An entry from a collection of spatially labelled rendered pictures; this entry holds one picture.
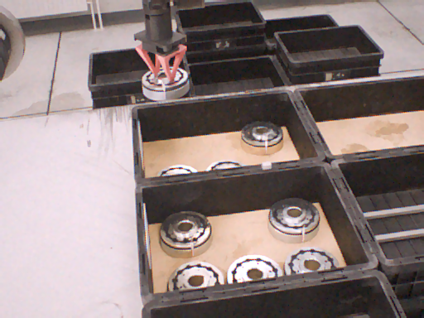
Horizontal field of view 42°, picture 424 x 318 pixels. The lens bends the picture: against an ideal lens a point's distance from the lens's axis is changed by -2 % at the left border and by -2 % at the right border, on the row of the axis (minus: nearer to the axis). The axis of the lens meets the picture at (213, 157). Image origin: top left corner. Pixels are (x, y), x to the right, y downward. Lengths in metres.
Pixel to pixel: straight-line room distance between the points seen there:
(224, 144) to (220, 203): 0.26
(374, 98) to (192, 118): 0.47
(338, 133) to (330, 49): 1.22
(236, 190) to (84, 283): 0.39
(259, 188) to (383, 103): 0.50
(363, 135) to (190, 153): 0.43
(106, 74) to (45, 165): 0.94
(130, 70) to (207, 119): 1.13
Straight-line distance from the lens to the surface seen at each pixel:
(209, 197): 1.15
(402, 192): 1.29
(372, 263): 0.98
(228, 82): 2.56
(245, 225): 1.16
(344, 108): 1.48
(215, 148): 1.37
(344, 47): 2.65
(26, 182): 1.59
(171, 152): 1.37
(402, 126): 1.50
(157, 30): 1.18
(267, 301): 0.93
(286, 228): 1.11
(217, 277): 1.03
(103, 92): 2.22
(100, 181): 1.53
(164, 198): 1.14
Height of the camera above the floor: 1.64
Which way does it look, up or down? 37 degrees down
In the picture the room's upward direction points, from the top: 3 degrees counter-clockwise
